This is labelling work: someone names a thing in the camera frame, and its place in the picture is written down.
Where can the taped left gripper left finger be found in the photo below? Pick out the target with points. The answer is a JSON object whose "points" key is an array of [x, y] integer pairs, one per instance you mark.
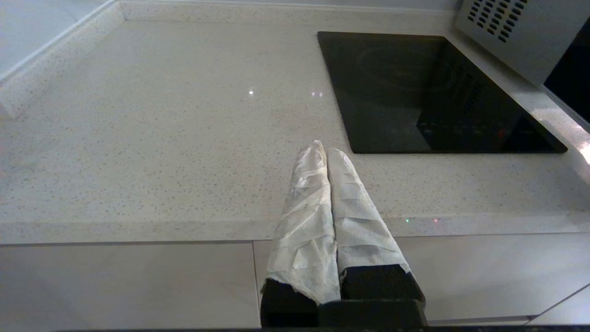
{"points": [[304, 230]]}

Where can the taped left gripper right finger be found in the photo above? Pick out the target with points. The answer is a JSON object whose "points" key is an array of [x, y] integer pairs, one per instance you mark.
{"points": [[359, 221]]}

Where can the black glass microwave door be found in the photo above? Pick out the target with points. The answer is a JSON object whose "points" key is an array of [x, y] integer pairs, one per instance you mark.
{"points": [[574, 78]]}

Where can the silver black microwave oven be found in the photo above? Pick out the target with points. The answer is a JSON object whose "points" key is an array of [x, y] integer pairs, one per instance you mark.
{"points": [[521, 37]]}

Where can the white cabinet drawer front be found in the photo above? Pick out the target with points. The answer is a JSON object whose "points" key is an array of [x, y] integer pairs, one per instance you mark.
{"points": [[138, 286], [484, 276], [571, 313]]}

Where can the black induction cooktop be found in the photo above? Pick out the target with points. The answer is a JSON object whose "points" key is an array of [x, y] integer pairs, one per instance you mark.
{"points": [[415, 92]]}

